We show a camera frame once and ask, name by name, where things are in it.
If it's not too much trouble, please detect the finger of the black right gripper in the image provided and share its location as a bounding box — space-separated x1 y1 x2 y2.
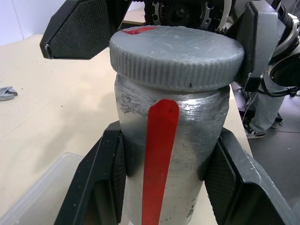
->
224 3 286 92
39 0 132 60

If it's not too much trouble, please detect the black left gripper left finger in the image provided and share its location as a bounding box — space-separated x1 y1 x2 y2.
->
53 121 129 225

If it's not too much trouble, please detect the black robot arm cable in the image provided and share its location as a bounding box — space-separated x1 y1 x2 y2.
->
257 75 300 97

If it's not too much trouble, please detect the grey jar with red stripe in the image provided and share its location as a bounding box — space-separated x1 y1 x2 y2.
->
114 72 230 225

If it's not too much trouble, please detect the black and white sneaker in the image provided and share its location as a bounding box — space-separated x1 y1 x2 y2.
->
243 124 267 139

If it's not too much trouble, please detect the grey ribbed screw lid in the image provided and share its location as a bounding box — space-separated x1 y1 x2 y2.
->
109 24 246 91

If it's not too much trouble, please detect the person's leg in grey trousers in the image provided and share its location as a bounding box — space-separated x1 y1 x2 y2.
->
249 70 286 133

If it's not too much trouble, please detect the small grey metal tool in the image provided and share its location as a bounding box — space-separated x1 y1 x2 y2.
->
0 86 19 102

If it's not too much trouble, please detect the clear plastic box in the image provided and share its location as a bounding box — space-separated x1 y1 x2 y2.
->
0 151 85 225

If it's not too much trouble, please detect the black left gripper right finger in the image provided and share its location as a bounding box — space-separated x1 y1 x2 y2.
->
197 129 297 225

